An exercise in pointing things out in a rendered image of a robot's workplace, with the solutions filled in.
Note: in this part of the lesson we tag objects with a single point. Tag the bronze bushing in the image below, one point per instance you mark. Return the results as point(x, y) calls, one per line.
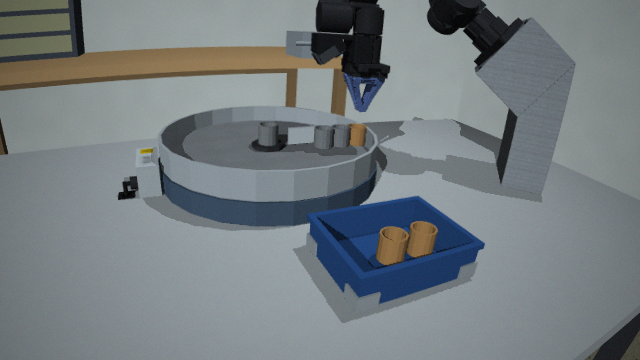
point(357, 135)
point(420, 245)
point(392, 244)

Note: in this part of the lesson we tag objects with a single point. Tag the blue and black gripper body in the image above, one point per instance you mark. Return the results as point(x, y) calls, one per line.
point(382, 70)

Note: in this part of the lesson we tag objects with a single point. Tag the grey metal ring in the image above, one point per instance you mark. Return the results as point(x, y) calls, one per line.
point(341, 136)
point(268, 133)
point(323, 139)

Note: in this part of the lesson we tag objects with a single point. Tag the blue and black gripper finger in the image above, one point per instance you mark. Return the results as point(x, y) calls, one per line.
point(356, 81)
point(367, 90)

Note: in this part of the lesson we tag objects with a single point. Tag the blue crate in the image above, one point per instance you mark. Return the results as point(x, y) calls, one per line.
point(368, 283)

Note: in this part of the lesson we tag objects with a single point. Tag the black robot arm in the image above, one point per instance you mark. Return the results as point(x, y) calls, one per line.
point(444, 16)

